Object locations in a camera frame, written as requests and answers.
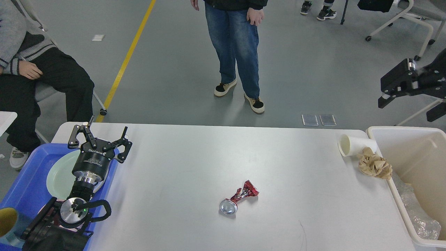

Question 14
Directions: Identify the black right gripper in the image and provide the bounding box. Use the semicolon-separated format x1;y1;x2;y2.
378;49;446;122

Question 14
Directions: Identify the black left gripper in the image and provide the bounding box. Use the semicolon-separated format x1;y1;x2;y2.
67;116;133;183

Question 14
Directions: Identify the green plate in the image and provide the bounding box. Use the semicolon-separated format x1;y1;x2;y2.
46;151;109;200

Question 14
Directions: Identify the beige paper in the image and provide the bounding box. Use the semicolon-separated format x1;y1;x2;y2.
357;147;392;180

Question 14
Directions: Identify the aluminium foil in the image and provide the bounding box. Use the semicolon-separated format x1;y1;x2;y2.
392;173;441;240

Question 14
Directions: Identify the crushed red can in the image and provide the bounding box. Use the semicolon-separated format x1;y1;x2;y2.
219;180;259;215

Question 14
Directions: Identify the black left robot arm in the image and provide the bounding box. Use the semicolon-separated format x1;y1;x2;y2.
21;121;132;251

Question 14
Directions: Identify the white plastic bin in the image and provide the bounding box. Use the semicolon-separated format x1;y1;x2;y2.
367;127;446;251

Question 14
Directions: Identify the white office chair left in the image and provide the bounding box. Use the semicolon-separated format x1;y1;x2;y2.
14;0;108;144

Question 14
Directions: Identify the white office chair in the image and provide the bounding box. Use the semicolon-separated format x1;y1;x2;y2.
14;0;108;144
341;0;446;62

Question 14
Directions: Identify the blue plastic tray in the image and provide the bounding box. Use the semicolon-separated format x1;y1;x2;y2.
1;143;118;251

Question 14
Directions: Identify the white office chair right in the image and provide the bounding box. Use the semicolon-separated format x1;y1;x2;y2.
341;0;446;62

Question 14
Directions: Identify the white paper cup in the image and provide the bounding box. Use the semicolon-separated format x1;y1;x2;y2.
338;135;378;156

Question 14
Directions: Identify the clear floor plate right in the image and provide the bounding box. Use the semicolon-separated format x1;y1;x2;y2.
319;114;337;127

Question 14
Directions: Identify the clear floor plate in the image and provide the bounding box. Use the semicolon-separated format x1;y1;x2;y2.
301;114;319;127
319;114;337;127

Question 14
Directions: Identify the seated person at left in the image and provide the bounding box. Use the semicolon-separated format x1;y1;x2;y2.
0;0;94;170

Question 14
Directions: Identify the white floor tag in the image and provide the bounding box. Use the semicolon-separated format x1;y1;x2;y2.
91;34;105;41

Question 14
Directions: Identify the clear floor plate left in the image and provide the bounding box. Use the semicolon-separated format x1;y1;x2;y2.
301;114;319;127

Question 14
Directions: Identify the dark blue mug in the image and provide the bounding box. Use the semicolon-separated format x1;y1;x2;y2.
0;207;32;248

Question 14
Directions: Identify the person in dark jeans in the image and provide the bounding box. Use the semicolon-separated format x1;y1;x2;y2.
300;0;337;21

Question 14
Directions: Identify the person in blue jeans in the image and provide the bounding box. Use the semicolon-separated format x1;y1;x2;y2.
204;0;268;113

